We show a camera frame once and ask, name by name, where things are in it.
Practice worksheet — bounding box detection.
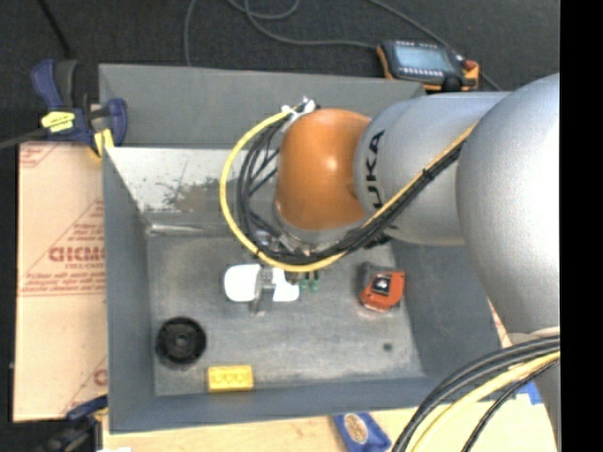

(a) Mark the grey metal bin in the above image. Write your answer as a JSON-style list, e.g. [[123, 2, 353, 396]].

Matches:
[[97, 62, 503, 433]]

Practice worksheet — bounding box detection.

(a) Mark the white rounded object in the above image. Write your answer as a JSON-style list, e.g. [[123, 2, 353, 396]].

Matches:
[[222, 263, 302, 303]]

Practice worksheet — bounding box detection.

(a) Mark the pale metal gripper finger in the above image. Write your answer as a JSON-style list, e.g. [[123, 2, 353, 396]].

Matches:
[[258, 266, 277, 295], [249, 291, 277, 316]]

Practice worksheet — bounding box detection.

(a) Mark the black round ribbed object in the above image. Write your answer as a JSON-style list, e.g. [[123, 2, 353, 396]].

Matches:
[[155, 315, 208, 371]]

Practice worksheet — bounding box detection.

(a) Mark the yellow flat block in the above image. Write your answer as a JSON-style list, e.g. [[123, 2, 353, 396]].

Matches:
[[206, 364, 255, 394]]

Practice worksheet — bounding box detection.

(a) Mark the brown cardboard board, red print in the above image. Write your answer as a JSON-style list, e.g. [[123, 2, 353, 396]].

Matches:
[[11, 140, 110, 424]]

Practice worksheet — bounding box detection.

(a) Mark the orange and black tape measure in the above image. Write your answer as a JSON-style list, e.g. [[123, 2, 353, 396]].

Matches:
[[357, 262, 407, 314]]

